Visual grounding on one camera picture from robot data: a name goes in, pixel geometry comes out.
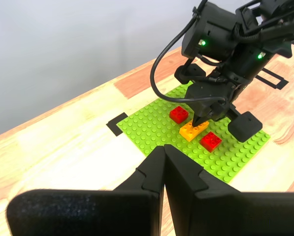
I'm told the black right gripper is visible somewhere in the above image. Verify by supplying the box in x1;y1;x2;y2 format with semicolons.
173;63;263;143

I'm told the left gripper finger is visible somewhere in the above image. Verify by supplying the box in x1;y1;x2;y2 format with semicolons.
5;145;166;236
164;144;294;236

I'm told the yellow rectangular brick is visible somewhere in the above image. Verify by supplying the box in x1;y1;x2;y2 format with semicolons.
179;120;210;143

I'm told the red square brick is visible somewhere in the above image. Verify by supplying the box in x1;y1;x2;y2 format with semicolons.
169;106;189;124
199;131;223;153

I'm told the green studded baseplate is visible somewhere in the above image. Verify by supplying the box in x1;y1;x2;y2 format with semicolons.
116;81;271;184

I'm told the black tape rectangle outline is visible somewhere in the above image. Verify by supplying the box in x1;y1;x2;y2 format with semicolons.
255;67;290;90

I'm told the black tape corner mark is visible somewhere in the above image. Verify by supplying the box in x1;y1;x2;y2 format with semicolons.
106;112;129;137

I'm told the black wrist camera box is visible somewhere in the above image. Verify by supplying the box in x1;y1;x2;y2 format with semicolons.
209;99;230;121

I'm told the black camera cable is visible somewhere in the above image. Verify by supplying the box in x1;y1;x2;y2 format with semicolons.
150;0;228;103

